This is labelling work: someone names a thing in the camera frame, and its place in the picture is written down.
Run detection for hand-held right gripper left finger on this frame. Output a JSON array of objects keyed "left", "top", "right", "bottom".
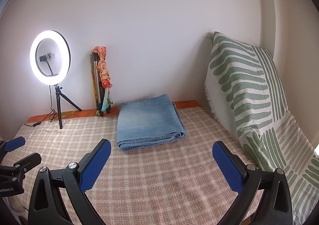
[{"left": 28, "top": 139, "right": 112, "bottom": 225}]

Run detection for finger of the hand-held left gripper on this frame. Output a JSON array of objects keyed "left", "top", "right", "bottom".
[
  {"left": 0, "top": 153, "right": 42, "bottom": 184},
  {"left": 0, "top": 136, "right": 26, "bottom": 161}
]

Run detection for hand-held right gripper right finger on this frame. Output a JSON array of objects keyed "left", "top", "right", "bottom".
[{"left": 212, "top": 140, "right": 294, "bottom": 225}]

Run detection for blue denim pants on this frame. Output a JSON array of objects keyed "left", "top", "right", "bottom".
[{"left": 117, "top": 94, "right": 187, "bottom": 152}]

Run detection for orange bed sheet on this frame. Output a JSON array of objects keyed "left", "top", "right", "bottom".
[{"left": 25, "top": 100, "right": 201, "bottom": 124}]

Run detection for black mini tripod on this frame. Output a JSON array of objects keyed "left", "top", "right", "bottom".
[{"left": 51, "top": 85, "right": 83, "bottom": 130}]

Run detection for beige checked blanket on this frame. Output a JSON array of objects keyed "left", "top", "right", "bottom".
[{"left": 0, "top": 107, "right": 265, "bottom": 225}]

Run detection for folded silver tripod stand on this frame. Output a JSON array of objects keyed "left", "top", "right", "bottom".
[{"left": 91, "top": 52, "right": 106, "bottom": 117}]

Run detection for black gooseneck phone holder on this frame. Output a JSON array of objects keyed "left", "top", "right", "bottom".
[{"left": 38, "top": 52, "right": 60, "bottom": 76}]

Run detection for green striped white cushion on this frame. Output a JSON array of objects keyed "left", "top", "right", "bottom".
[{"left": 204, "top": 31, "right": 319, "bottom": 225}]

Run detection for black ring light cable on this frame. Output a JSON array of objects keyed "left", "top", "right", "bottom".
[{"left": 24, "top": 87, "right": 57, "bottom": 127}]

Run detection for white ring light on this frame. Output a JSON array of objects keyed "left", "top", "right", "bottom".
[{"left": 30, "top": 30, "right": 72, "bottom": 86}]

